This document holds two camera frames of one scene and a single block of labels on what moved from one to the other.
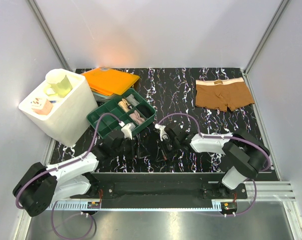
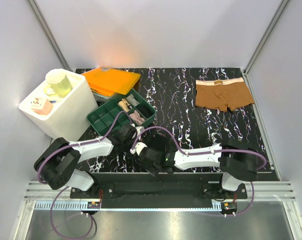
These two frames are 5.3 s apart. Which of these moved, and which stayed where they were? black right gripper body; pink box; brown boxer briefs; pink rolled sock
Moved: black right gripper body
Stayed: pink box; pink rolled sock; brown boxer briefs
